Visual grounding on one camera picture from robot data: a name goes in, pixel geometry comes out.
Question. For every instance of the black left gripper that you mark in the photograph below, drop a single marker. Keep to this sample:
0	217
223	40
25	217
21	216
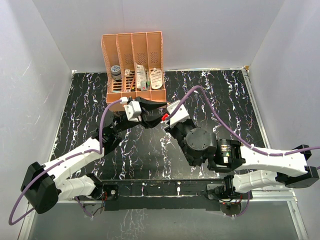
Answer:
150	119

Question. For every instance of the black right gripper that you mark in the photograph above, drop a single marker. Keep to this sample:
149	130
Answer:
174	128

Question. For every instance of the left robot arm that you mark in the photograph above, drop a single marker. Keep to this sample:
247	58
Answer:
46	184

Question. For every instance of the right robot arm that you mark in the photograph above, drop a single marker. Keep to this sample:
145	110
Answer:
246	169

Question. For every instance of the white product packet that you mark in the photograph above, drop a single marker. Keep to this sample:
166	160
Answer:
141	77

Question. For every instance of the oval white blister pack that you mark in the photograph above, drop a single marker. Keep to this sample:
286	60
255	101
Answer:
156	78

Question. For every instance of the small white card box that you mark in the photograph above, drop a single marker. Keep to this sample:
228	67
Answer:
127	72

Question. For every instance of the orange plastic desk organizer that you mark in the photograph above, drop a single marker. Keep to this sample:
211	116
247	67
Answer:
135	66

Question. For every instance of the grey round tin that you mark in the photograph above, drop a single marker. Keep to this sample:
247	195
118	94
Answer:
116	72

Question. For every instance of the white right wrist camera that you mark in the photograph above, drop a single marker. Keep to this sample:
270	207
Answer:
179	117

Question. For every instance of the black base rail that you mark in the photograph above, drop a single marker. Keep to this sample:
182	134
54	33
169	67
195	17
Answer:
166	194

